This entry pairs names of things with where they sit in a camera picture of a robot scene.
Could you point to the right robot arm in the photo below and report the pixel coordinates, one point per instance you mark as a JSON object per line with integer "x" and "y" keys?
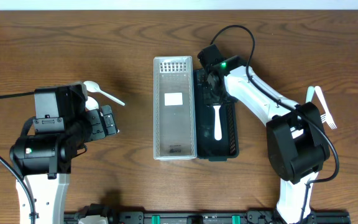
{"x": 296, "y": 142}

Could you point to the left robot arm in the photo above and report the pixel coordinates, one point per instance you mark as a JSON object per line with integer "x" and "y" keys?
{"x": 48, "y": 142}

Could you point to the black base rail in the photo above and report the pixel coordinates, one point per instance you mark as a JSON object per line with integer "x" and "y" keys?
{"x": 97, "y": 213}

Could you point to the clear plastic perforated basket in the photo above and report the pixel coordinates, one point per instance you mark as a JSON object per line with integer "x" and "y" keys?
{"x": 174, "y": 109}

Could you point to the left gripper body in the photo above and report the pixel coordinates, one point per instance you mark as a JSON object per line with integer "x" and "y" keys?
{"x": 86, "y": 129}

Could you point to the black plastic perforated basket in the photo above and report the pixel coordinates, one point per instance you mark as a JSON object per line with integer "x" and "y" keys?
{"x": 207, "y": 146}

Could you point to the white fork far right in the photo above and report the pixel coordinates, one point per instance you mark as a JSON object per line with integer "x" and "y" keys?
{"x": 327, "y": 117}

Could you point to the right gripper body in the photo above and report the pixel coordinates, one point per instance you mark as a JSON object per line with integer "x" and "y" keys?
{"x": 217, "y": 97}

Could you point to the white spoon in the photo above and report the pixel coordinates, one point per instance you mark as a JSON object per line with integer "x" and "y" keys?
{"x": 93, "y": 87}
{"x": 217, "y": 123}
{"x": 91, "y": 104}

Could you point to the pale green plastic fork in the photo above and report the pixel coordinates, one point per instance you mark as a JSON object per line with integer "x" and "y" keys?
{"x": 309, "y": 94}

